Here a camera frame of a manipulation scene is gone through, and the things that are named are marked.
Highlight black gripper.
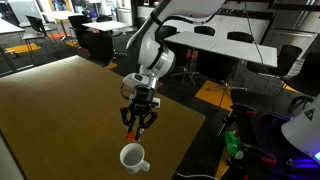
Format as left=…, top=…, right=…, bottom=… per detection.
left=120, top=85, right=159, bottom=141

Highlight white marker with red cap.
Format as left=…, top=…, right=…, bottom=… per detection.
left=125, top=128, right=143, bottom=141

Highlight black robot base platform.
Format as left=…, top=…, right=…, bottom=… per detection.
left=229, top=111, right=320, bottom=180

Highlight white ceramic mug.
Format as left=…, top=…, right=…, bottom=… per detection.
left=119, top=142, right=151, bottom=175

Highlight white rectangular table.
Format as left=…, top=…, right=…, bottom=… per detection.
left=164, top=31, right=223, bottom=52
left=209, top=39, right=278, bottom=68

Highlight white square table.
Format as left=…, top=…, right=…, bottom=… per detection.
left=82, top=20, right=131, bottom=33
left=0, top=18, right=27, bottom=36
left=43, top=10, right=83, bottom=22

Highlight black clamp stand red knobs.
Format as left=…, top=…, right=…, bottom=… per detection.
left=218, top=103, right=258, bottom=138

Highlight silver tall fridge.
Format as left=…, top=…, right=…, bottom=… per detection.
left=115, top=0, right=134, bottom=26

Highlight white board panel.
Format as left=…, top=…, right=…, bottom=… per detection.
left=7, top=0, right=44, bottom=24

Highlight stainless steel refrigerator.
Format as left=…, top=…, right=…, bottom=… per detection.
left=263, top=0, right=320, bottom=56

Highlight white power cable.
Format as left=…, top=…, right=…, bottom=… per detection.
left=175, top=172, right=221, bottom=180

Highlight red handled clamp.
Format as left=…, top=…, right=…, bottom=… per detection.
left=259, top=154, right=278, bottom=166

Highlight thin black hanging cable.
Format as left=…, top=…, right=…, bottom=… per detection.
left=244, top=0, right=268, bottom=77

